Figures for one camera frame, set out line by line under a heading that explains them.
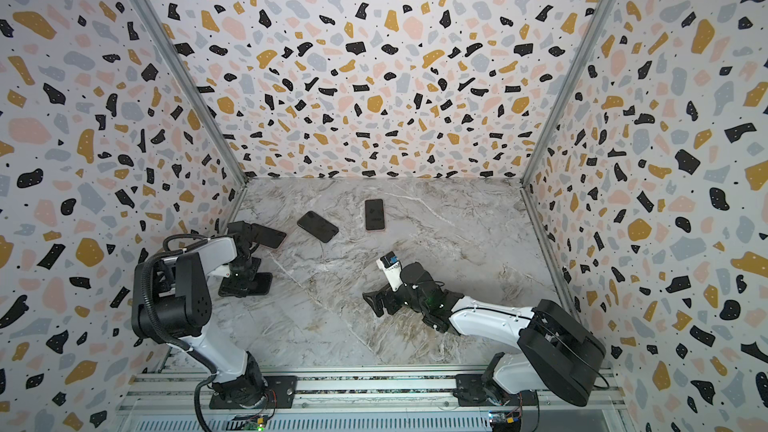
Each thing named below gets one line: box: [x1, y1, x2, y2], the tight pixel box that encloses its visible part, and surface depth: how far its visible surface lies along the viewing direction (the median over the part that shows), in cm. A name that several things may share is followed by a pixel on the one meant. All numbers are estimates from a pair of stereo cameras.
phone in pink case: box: [365, 198, 385, 231], surface depth 114 cm
